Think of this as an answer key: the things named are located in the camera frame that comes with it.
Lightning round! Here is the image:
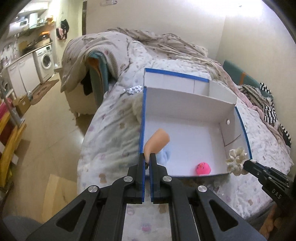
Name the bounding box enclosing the teal orange cushion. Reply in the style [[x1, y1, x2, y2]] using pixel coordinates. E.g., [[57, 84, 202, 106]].
[[223, 60, 272, 97]]

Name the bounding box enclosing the teal orange hanging towel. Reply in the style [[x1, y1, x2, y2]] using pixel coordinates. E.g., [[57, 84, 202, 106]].
[[80, 51, 110, 107]]

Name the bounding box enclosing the peach soft cylinder toy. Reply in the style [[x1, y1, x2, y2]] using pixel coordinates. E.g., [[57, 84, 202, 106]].
[[144, 128, 170, 163]]

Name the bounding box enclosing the white washing machine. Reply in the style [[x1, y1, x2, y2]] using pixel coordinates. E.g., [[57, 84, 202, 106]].
[[33, 44, 55, 84]]

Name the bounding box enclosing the pink octopus squishy toy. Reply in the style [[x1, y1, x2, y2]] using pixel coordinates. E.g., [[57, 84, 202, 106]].
[[195, 162, 211, 175]]

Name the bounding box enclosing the beige patterned blanket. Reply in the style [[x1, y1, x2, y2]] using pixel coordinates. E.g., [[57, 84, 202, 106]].
[[61, 28, 232, 92]]

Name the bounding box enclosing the black white striped cloth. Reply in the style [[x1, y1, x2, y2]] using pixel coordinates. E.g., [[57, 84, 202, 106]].
[[238, 83, 292, 147]]

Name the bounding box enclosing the cardboard box on floor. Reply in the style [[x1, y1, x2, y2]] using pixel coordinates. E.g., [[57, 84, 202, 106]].
[[13, 95, 31, 117]]

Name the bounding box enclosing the blue white cardboard box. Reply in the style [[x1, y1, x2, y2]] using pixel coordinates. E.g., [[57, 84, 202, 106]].
[[139, 68, 252, 177]]

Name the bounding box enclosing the light wooden board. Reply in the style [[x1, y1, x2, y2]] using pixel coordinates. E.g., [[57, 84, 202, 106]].
[[42, 174, 77, 222]]

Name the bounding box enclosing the silver pill blister pack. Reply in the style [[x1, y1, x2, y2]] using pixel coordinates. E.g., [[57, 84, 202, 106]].
[[124, 85, 144, 95]]

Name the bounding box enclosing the brown floor mat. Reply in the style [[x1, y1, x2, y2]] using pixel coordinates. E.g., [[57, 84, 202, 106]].
[[30, 79, 59, 105]]

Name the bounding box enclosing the light blue plush toy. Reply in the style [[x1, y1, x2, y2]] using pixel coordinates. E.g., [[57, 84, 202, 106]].
[[157, 144, 171, 166]]

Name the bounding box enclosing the white patterned bed quilt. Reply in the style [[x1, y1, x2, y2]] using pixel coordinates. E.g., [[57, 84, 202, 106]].
[[76, 34, 295, 241]]

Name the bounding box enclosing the person's right hand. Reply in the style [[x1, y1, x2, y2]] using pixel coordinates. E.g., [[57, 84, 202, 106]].
[[259, 204, 286, 240]]

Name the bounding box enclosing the beige lace scrunchie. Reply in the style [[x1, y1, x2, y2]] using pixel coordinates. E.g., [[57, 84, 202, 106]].
[[226, 147, 248, 176]]

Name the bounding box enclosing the white kitchen cabinet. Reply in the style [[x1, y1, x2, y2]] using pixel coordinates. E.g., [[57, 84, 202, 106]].
[[7, 53, 41, 97]]

